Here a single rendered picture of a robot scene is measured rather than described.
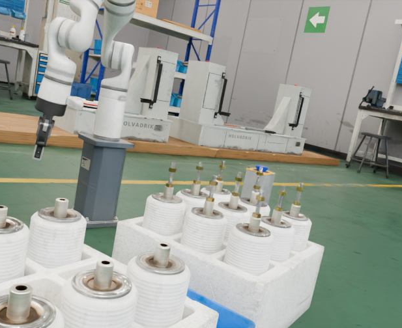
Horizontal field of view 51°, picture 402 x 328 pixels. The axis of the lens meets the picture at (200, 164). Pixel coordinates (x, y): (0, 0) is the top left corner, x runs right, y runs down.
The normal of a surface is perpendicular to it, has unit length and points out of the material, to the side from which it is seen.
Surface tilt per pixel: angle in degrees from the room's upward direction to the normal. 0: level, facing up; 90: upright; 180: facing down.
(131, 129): 90
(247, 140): 90
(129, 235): 90
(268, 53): 90
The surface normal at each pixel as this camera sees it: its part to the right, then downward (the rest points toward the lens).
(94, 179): -0.08, 0.11
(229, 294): -0.55, 0.03
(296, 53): -0.76, -0.04
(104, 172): 0.63, 0.24
